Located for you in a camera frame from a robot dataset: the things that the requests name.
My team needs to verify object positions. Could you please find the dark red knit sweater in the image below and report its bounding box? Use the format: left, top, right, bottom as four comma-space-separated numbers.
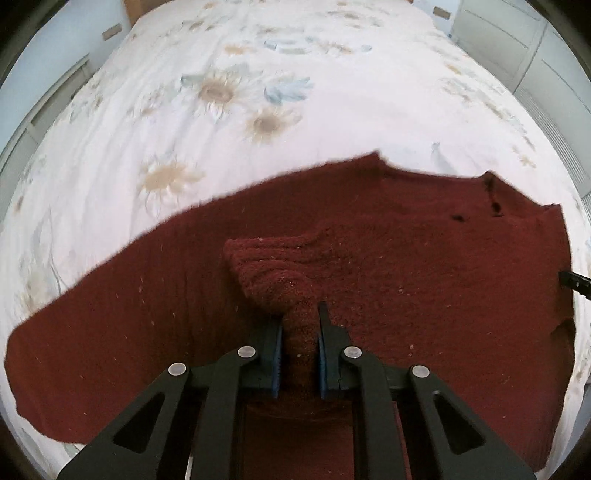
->
4, 150, 578, 480

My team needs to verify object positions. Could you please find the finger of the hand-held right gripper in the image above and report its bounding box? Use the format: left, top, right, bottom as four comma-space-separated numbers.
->
558, 270, 591, 303

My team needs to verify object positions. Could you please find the white floral bed sheet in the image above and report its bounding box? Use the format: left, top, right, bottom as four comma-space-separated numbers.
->
0, 0, 591, 480

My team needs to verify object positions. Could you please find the white bed side frame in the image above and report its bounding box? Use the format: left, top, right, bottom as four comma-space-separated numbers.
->
0, 53, 93, 158

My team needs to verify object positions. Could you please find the white wardrobe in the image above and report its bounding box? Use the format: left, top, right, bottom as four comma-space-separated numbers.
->
450, 0, 591, 195

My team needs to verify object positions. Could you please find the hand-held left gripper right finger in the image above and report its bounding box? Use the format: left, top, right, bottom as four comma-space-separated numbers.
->
315, 302, 536, 480

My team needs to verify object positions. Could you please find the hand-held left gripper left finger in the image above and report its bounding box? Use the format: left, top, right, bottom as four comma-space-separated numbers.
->
55, 318, 284, 480

